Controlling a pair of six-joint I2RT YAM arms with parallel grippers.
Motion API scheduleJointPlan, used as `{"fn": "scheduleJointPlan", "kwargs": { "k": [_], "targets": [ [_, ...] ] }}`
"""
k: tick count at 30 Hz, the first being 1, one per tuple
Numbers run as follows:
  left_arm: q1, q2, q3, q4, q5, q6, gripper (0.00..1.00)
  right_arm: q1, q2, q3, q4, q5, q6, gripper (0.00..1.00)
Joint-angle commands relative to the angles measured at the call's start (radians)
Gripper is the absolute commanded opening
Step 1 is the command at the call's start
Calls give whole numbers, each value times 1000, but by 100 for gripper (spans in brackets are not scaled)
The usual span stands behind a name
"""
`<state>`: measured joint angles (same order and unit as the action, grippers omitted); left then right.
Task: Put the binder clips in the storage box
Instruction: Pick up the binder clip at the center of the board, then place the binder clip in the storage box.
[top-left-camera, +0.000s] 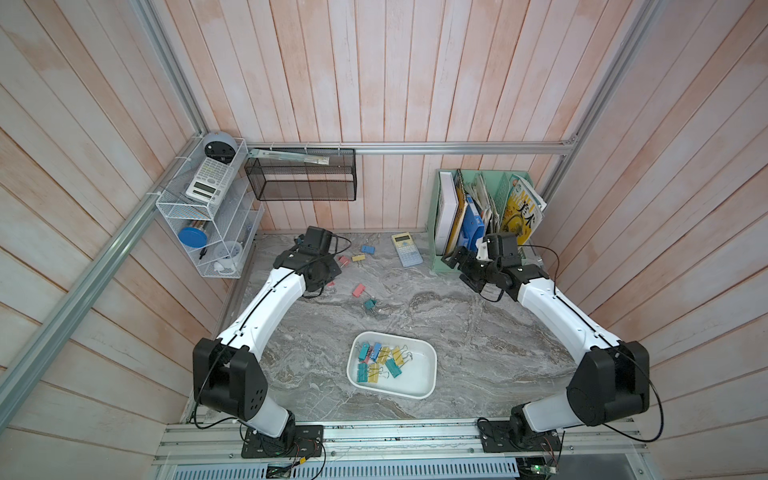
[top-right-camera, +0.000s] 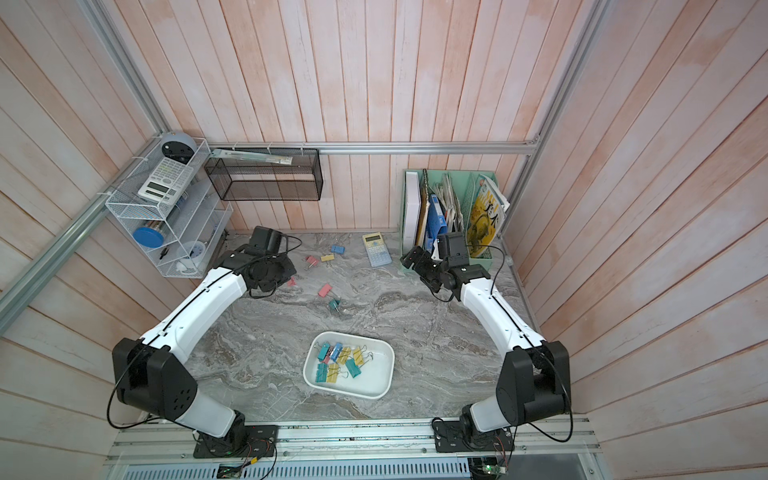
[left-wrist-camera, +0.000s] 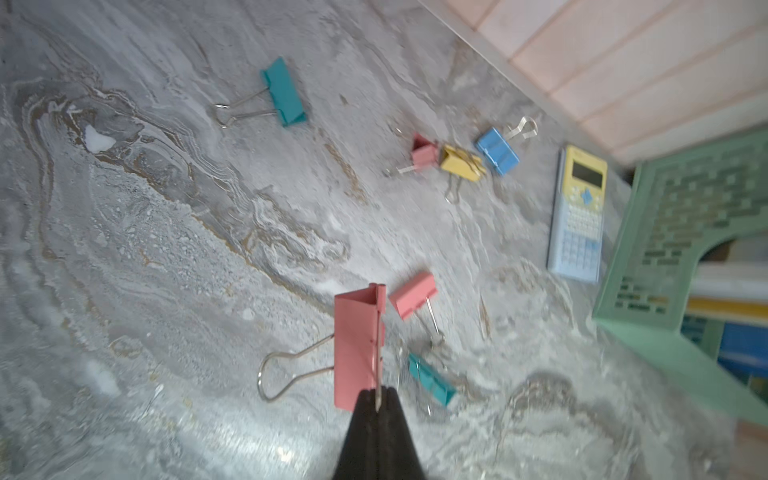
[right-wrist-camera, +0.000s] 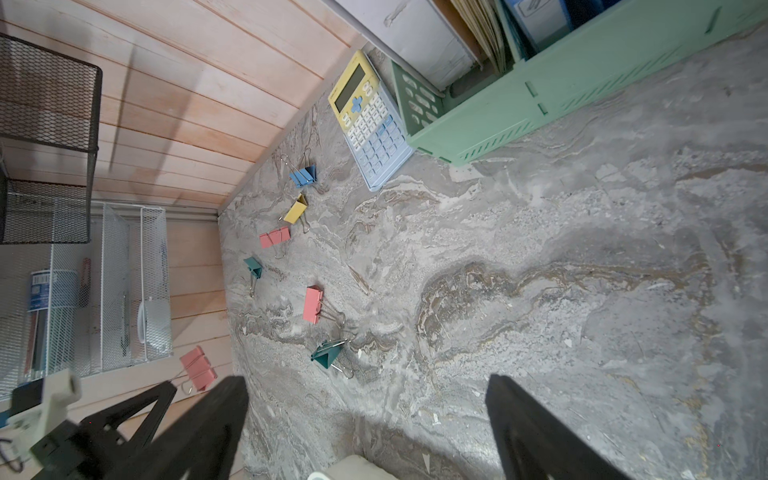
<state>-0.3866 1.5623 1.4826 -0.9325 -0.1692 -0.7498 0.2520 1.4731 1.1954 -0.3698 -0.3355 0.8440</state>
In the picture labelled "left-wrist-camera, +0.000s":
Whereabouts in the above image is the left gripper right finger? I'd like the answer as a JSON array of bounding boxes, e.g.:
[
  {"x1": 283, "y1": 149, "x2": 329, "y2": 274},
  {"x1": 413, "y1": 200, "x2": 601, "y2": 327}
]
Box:
[{"x1": 377, "y1": 387, "x2": 426, "y2": 480}]

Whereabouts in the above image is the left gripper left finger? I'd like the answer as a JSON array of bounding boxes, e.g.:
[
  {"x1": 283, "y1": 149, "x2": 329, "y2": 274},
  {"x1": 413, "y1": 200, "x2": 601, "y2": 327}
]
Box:
[{"x1": 332, "y1": 390, "x2": 379, "y2": 480}]

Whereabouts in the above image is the pink binder clip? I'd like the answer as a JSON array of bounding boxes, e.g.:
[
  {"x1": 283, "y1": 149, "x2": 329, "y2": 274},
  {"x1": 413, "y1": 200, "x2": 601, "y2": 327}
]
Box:
[
  {"x1": 384, "y1": 133, "x2": 439, "y2": 177},
  {"x1": 257, "y1": 283, "x2": 387, "y2": 412},
  {"x1": 389, "y1": 271, "x2": 445, "y2": 345}
]

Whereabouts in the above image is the yellow binder clip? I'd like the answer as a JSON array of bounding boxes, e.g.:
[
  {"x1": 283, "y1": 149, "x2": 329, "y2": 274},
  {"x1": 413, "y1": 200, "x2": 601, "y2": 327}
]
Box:
[{"x1": 440, "y1": 144, "x2": 487, "y2": 205}]

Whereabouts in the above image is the blue binder clip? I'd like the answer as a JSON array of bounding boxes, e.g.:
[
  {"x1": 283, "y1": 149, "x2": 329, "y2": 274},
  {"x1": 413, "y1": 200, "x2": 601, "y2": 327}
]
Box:
[{"x1": 474, "y1": 116, "x2": 538, "y2": 176}]

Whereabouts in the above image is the teal binder clip low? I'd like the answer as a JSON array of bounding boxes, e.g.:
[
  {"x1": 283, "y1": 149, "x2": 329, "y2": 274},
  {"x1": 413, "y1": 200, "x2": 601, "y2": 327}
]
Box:
[{"x1": 408, "y1": 353, "x2": 456, "y2": 407}]

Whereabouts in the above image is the teal binder clip left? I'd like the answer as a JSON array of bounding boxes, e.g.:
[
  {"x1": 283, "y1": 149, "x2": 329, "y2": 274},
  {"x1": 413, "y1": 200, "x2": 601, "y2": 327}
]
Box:
[{"x1": 213, "y1": 57, "x2": 308, "y2": 129}]

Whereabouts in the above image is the yellow blue calculator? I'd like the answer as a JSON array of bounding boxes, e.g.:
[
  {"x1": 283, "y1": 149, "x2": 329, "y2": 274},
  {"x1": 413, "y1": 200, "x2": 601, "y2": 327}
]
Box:
[{"x1": 547, "y1": 144, "x2": 608, "y2": 284}]

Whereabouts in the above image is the blue folder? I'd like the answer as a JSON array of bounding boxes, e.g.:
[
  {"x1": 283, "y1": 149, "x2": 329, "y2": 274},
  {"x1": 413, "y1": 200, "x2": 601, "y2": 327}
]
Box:
[{"x1": 681, "y1": 316, "x2": 767, "y2": 379}]

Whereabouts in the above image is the green file organizer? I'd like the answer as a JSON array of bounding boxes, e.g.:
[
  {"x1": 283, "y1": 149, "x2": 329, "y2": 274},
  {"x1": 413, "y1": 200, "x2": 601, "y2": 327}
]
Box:
[{"x1": 592, "y1": 128, "x2": 767, "y2": 424}]

